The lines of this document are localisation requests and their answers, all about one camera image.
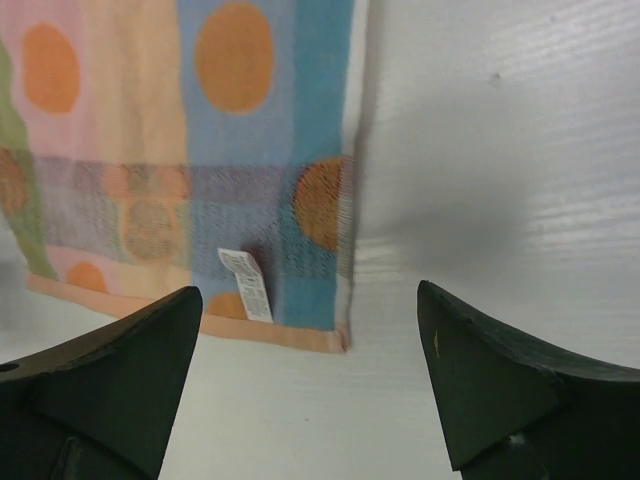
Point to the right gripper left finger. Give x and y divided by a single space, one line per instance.
102 405

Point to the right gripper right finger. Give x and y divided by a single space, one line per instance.
512 406

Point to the orange patterned towel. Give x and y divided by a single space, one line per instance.
150 145

